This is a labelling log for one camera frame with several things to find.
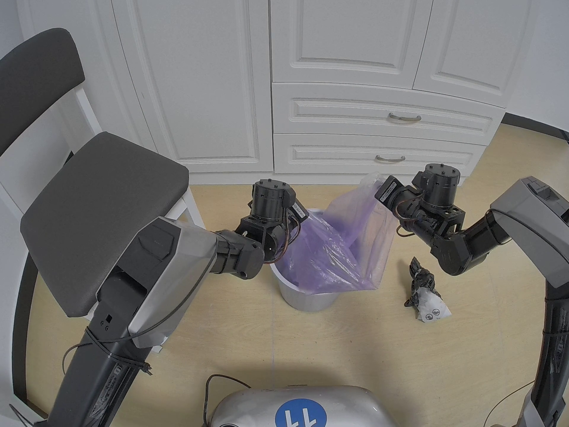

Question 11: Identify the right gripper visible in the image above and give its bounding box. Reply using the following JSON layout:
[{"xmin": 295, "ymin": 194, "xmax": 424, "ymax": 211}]
[{"xmin": 375, "ymin": 175, "xmax": 425, "ymax": 221}]

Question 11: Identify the white wardrobe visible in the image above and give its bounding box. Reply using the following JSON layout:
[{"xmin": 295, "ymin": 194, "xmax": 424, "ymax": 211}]
[{"xmin": 15, "ymin": 0, "xmax": 547, "ymax": 189}]

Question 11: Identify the white paper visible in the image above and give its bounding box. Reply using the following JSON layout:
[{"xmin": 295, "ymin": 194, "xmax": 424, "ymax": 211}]
[{"xmin": 411, "ymin": 287, "xmax": 452, "ymax": 324}]

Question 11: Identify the grey and white chair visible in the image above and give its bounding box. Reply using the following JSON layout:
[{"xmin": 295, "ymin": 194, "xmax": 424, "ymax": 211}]
[{"xmin": 0, "ymin": 28, "xmax": 207, "ymax": 354}]

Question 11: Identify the white trash bin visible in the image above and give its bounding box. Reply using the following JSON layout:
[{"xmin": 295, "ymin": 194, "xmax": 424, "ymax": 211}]
[{"xmin": 269, "ymin": 208, "xmax": 349, "ymax": 312}]

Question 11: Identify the black cable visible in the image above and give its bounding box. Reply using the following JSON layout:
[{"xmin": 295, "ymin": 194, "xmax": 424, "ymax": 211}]
[{"xmin": 202, "ymin": 374, "xmax": 252, "ymax": 423}]

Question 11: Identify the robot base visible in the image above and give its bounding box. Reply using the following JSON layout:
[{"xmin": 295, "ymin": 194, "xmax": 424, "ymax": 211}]
[{"xmin": 209, "ymin": 385, "xmax": 396, "ymax": 427}]

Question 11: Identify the purple plastic bag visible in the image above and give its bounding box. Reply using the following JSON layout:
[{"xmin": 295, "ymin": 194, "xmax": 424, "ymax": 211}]
[{"xmin": 272, "ymin": 173, "xmax": 398, "ymax": 293}]

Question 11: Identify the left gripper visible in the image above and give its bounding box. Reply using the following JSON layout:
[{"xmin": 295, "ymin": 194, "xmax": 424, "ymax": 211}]
[{"xmin": 262, "ymin": 200, "xmax": 309, "ymax": 262}]

